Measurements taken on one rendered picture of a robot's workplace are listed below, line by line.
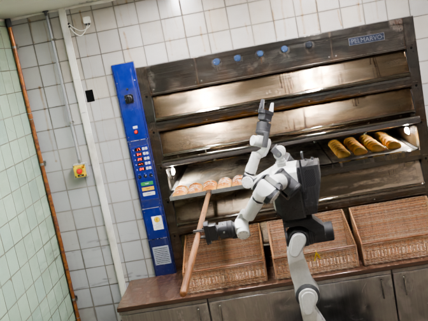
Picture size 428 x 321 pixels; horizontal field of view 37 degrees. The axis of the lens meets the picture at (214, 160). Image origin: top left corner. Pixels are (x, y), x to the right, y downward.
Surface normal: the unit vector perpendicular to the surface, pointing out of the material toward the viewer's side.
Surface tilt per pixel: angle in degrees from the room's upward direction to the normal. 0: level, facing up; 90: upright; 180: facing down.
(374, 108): 70
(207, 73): 90
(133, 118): 90
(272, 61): 90
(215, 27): 90
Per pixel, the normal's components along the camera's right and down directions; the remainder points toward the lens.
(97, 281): -0.05, 0.18
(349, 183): -0.09, -0.13
